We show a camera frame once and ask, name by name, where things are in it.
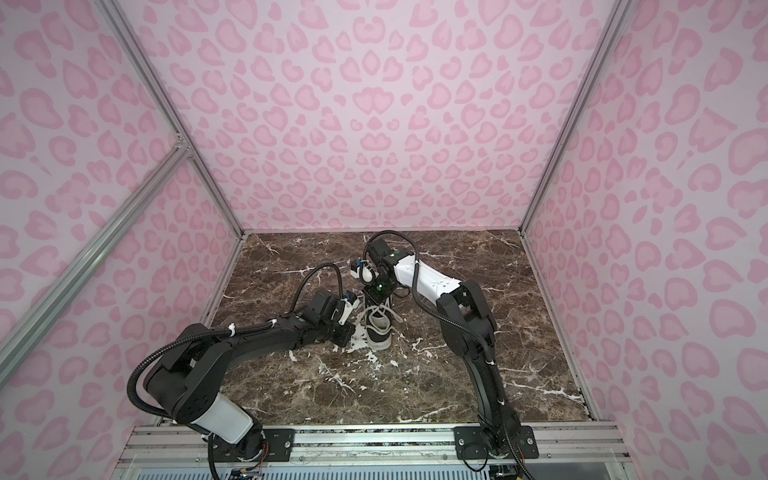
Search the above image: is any white shoelace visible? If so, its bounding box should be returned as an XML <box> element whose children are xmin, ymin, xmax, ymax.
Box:
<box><xmin>350</xmin><ymin>302</ymin><xmax>403</xmax><ymax>346</ymax></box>

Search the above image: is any black white canvas sneaker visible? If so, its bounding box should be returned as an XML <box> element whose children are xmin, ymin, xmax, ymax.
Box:
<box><xmin>363</xmin><ymin>299</ymin><xmax>395</xmax><ymax>352</ymax></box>

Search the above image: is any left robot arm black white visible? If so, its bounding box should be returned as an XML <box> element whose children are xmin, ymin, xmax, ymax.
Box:
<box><xmin>126</xmin><ymin>315</ymin><xmax>355</xmax><ymax>459</ymax></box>

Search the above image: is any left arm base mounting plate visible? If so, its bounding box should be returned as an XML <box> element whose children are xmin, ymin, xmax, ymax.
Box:
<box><xmin>208</xmin><ymin>428</ymin><xmax>296</xmax><ymax>463</ymax></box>

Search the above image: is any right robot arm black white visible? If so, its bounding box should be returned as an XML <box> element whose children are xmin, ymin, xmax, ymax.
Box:
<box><xmin>350</xmin><ymin>252</ymin><xmax>523</xmax><ymax>461</ymax></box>

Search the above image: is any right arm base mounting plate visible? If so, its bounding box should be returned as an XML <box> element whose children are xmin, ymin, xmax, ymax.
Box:
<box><xmin>452</xmin><ymin>425</ymin><xmax>540</xmax><ymax>461</ymax></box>

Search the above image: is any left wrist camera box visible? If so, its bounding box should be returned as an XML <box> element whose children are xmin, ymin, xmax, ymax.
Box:
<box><xmin>300</xmin><ymin>290</ymin><xmax>361</xmax><ymax>325</ymax></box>

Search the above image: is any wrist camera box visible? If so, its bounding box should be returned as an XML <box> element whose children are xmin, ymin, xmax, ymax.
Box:
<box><xmin>349</xmin><ymin>238</ymin><xmax>392</xmax><ymax>285</ymax></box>
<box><xmin>300</xmin><ymin>290</ymin><xmax>361</xmax><ymax>325</ymax></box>

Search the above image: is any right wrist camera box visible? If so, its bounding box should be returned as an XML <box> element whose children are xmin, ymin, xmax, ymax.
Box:
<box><xmin>349</xmin><ymin>238</ymin><xmax>392</xmax><ymax>285</ymax></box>

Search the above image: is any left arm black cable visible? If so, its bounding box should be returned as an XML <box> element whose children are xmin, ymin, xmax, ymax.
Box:
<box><xmin>290</xmin><ymin>262</ymin><xmax>345</xmax><ymax>316</ymax></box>

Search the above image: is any aluminium front rail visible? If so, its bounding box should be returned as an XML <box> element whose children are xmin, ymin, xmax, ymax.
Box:
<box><xmin>112</xmin><ymin>421</ymin><xmax>638</xmax><ymax>479</ymax></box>

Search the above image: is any left corner aluminium post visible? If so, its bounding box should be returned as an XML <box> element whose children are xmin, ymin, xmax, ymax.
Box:
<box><xmin>94</xmin><ymin>0</ymin><xmax>246</xmax><ymax>240</ymax></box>

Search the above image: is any corner aluminium post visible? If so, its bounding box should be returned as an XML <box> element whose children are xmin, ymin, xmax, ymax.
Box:
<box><xmin>94</xmin><ymin>0</ymin><xmax>246</xmax><ymax>240</ymax></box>
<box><xmin>518</xmin><ymin>0</ymin><xmax>637</xmax><ymax>237</ymax></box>

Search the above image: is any diagonal aluminium frame bar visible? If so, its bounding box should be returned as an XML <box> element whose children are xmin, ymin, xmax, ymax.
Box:
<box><xmin>1</xmin><ymin>141</ymin><xmax>188</xmax><ymax>385</ymax></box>

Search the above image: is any right corner aluminium post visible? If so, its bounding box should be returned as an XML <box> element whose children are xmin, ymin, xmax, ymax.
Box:
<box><xmin>518</xmin><ymin>0</ymin><xmax>637</xmax><ymax>237</ymax></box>

